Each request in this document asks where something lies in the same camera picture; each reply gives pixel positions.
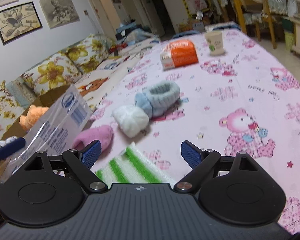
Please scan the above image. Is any white paper cup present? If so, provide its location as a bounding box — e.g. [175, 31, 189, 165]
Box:
[204, 31, 224, 56]

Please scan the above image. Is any cardboard box with plastic liner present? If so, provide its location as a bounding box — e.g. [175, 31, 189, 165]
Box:
[0, 85, 92, 183]

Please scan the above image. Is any yellow floral cushion far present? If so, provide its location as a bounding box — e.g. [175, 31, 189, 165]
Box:
[66, 34, 114, 74]

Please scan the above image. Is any white fluffy sock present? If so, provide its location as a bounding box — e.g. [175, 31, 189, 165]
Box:
[111, 105, 149, 138]

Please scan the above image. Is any pink cartoon tablecloth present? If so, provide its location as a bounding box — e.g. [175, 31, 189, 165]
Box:
[87, 30, 300, 233]

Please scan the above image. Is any wooden dining chair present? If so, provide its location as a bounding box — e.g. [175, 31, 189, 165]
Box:
[239, 0, 288, 49]

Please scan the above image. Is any blue fluffy headband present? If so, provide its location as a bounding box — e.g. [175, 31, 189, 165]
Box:
[134, 81, 180, 119]

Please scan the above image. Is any grey sketch child picture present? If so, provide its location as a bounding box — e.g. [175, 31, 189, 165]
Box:
[39, 0, 80, 29]

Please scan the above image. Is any green waste bin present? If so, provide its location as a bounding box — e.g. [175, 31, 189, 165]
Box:
[284, 31, 295, 51]

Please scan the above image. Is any orange tissue pack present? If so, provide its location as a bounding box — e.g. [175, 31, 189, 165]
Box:
[160, 39, 198, 70]

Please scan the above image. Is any green striped white cloth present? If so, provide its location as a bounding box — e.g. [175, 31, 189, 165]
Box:
[95, 143, 175, 186]

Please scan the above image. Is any yellow floral cushion near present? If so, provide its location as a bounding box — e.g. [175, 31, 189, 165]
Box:
[21, 52, 82, 96]

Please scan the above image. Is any sofa with cartoon cover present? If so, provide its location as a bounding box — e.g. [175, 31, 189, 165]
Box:
[0, 34, 161, 139]

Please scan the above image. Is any pink fluffy sock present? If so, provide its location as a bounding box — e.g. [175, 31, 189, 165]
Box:
[71, 125, 114, 153]

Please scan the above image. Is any orange knitted cloth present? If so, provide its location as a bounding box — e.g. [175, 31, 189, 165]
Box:
[19, 105, 49, 131]

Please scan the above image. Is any yellow floral cushion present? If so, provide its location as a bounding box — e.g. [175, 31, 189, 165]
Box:
[66, 34, 114, 74]
[21, 52, 82, 96]

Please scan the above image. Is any black framed cartoon picture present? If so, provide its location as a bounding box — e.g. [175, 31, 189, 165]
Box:
[0, 2, 43, 45]

